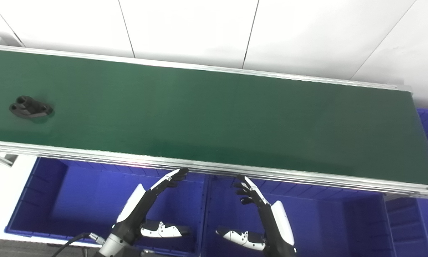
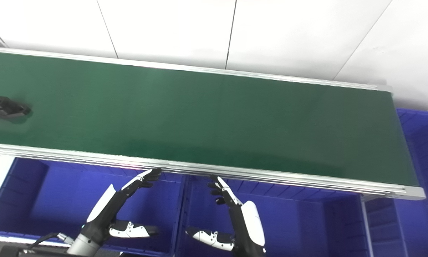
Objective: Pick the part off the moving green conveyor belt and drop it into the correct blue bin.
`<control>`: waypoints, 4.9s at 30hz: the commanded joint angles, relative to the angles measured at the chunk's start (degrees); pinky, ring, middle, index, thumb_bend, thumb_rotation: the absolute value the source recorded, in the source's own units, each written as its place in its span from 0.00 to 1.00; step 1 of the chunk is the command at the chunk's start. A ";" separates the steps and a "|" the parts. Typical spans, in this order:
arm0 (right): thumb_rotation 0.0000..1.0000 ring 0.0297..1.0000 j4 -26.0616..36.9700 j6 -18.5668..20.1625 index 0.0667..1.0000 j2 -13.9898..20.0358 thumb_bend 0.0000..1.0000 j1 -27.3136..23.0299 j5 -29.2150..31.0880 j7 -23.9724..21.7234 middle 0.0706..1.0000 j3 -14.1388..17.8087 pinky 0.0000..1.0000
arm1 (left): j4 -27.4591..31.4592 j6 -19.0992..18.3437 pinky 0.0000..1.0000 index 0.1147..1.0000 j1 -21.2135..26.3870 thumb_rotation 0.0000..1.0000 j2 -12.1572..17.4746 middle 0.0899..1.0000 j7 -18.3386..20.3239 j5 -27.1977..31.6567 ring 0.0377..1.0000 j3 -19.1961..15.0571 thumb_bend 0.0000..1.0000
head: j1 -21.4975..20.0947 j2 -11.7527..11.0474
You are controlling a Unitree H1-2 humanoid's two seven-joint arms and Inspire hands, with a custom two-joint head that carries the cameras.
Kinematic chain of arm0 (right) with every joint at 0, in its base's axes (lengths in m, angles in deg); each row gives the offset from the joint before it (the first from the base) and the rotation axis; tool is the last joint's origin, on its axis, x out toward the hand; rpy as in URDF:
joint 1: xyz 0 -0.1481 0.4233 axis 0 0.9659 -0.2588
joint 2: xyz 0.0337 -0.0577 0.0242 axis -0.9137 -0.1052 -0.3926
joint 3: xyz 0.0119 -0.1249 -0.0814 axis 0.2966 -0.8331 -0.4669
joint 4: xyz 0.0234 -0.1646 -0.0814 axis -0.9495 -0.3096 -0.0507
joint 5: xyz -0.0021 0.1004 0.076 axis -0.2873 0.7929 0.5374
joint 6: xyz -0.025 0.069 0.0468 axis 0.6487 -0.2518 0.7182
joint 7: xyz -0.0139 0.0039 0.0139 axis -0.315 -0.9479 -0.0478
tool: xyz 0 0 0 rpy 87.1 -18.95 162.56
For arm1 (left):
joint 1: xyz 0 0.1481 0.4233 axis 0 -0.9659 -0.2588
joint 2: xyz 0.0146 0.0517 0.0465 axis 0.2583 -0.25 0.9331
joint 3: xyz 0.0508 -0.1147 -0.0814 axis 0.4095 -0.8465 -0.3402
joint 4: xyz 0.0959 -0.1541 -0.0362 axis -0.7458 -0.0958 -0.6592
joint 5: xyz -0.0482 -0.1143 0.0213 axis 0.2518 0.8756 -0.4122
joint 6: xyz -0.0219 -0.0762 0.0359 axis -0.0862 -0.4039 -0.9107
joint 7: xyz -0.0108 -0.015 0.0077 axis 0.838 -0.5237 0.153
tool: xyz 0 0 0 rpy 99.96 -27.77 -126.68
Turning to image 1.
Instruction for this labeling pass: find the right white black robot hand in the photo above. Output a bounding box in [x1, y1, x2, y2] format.
[216, 174, 297, 257]

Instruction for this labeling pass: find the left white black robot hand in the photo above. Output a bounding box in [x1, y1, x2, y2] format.
[111, 168, 192, 247]

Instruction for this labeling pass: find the black flanged machine part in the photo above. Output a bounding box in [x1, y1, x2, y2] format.
[9, 96, 54, 119]

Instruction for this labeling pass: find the blue plastic bin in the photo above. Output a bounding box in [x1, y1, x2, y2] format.
[4, 157, 207, 257]
[202, 175, 396, 257]
[383, 108, 428, 257]

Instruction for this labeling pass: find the green conveyor belt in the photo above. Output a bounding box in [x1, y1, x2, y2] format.
[0, 49, 428, 186]

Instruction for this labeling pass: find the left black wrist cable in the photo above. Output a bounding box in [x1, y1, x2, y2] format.
[52, 232, 106, 257]

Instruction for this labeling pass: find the aluminium conveyor side rail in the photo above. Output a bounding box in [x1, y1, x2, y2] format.
[0, 139, 428, 200]
[0, 44, 413, 94]

